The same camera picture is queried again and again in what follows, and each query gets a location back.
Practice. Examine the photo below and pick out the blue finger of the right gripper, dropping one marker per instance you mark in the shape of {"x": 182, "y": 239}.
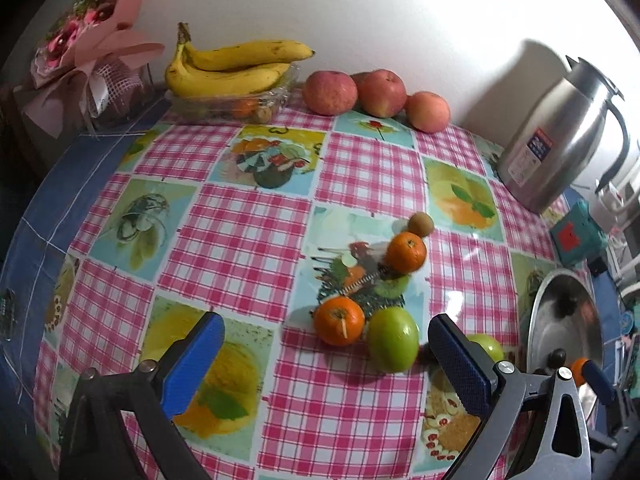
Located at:
{"x": 598, "y": 382}
{"x": 556, "y": 359}

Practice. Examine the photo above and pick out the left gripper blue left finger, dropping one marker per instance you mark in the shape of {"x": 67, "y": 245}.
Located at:
{"x": 184, "y": 365}

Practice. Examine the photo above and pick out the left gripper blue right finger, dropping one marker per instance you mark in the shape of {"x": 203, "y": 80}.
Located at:
{"x": 466, "y": 364}

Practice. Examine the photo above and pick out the green fruit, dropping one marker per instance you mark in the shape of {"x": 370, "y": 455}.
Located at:
{"x": 490, "y": 345}
{"x": 392, "y": 340}

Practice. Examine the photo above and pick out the orange mandarin with stem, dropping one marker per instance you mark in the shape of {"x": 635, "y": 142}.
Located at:
{"x": 339, "y": 321}

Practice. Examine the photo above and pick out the large steel bowl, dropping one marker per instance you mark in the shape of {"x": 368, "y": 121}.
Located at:
{"x": 543, "y": 330}

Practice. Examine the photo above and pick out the dark plum in bowl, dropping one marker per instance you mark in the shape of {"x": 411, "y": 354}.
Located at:
{"x": 566, "y": 304}

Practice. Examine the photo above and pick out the black power adapter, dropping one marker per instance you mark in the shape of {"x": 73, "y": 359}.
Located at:
{"x": 597, "y": 266}

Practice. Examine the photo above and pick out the teal toy box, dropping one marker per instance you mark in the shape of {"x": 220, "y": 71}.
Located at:
{"x": 577, "y": 237}

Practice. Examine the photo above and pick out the brown kiwi fruit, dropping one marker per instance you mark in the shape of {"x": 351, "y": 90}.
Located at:
{"x": 421, "y": 224}

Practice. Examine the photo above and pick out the white lamp base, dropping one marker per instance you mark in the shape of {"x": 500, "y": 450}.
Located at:
{"x": 613, "y": 207}

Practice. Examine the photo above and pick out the pink checked fruit tablecloth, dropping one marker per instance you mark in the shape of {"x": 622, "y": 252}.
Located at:
{"x": 136, "y": 232}

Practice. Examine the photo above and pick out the stainless steel thermos jug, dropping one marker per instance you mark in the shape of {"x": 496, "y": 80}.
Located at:
{"x": 559, "y": 137}

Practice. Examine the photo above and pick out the red apple right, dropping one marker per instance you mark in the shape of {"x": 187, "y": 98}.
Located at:
{"x": 427, "y": 111}

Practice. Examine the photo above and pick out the red apple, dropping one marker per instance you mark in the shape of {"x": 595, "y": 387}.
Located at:
{"x": 329, "y": 93}
{"x": 427, "y": 111}
{"x": 381, "y": 93}

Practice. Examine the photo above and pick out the clear plastic fruit tray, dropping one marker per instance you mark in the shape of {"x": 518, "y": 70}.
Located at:
{"x": 257, "y": 108}

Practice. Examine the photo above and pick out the red apple middle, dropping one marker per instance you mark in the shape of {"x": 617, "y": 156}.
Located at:
{"x": 381, "y": 93}

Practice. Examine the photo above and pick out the yellow banana bunch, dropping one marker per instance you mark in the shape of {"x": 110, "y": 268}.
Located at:
{"x": 248, "y": 68}

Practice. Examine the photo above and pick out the red apple left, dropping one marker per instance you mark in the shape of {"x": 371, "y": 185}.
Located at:
{"x": 329, "y": 93}

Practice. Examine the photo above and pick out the pink flower bouquet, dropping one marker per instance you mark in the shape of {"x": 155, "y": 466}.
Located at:
{"x": 66, "y": 57}

